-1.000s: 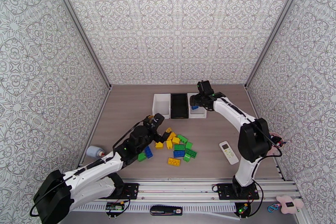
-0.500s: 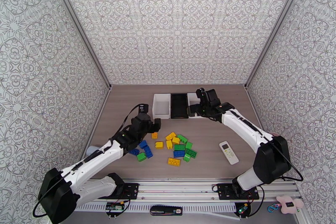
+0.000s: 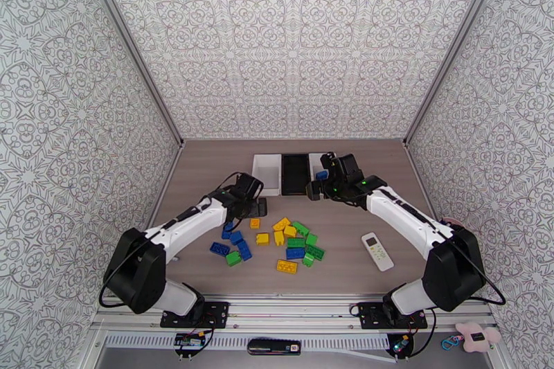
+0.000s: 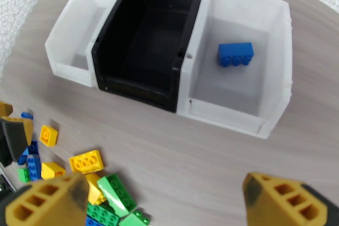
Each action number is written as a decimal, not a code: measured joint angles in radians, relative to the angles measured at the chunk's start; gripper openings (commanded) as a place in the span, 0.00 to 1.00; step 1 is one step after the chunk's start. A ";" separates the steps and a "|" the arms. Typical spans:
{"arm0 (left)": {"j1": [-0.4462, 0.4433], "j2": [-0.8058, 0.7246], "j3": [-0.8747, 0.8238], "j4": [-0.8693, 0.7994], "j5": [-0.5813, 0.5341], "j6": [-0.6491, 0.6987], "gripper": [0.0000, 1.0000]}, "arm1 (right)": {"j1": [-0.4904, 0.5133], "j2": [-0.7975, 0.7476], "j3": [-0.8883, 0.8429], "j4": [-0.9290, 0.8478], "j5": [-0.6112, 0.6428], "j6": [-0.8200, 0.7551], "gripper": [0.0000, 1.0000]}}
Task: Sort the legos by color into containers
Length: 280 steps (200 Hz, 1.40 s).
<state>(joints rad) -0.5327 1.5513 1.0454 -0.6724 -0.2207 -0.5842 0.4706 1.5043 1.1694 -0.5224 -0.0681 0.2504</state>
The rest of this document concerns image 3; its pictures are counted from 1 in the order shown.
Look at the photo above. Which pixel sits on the aluminium frame post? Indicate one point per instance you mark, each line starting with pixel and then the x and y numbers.
pixel 131 41
pixel 455 41

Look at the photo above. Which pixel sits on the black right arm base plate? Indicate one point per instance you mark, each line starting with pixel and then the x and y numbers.
pixel 370 316

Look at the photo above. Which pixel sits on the aluminium table edge rail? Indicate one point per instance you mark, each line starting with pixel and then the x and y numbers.
pixel 163 190
pixel 424 190

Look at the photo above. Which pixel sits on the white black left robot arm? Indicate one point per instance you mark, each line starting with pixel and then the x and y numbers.
pixel 186 225

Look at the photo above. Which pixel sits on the white plastic bin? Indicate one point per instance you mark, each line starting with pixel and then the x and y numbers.
pixel 259 186
pixel 313 162

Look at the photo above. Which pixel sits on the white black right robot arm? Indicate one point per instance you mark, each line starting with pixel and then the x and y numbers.
pixel 402 212

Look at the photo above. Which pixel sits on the white remote control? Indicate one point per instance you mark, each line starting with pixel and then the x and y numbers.
pixel 378 251

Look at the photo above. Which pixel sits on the pink plush toy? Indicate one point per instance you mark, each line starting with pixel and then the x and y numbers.
pixel 465 337

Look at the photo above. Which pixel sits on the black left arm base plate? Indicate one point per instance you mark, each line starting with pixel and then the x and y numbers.
pixel 216 316

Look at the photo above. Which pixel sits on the black plastic bin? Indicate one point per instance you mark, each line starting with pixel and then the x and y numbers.
pixel 294 173

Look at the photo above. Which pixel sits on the long blue lego brick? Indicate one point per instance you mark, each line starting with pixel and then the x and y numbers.
pixel 245 251
pixel 219 249
pixel 294 254

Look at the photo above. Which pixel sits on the aluminium mounting rail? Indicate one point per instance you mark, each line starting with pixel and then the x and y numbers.
pixel 294 307

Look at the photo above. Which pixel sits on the black device with white label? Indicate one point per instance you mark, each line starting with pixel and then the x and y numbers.
pixel 268 347

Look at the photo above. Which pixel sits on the small black square tag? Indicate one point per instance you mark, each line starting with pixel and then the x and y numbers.
pixel 477 336

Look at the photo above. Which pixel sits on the long yellow lego brick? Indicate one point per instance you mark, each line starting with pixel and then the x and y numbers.
pixel 287 266
pixel 281 223

